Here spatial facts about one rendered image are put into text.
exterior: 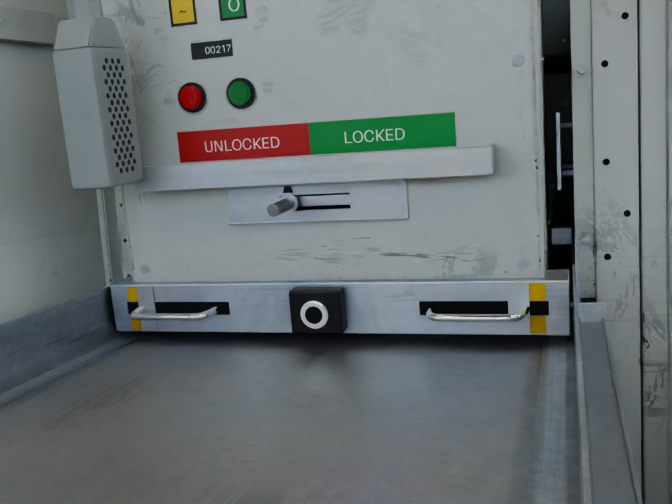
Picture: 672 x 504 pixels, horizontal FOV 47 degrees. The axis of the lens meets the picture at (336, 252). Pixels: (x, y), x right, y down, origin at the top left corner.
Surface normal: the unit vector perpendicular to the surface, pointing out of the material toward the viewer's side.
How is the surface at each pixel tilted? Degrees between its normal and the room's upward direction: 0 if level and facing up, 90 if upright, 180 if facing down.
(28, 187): 90
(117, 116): 90
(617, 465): 0
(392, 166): 93
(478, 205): 93
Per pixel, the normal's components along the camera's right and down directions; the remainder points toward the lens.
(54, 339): 0.96, -0.02
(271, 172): -0.28, 0.21
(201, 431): -0.07, -0.99
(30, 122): 0.85, 0.02
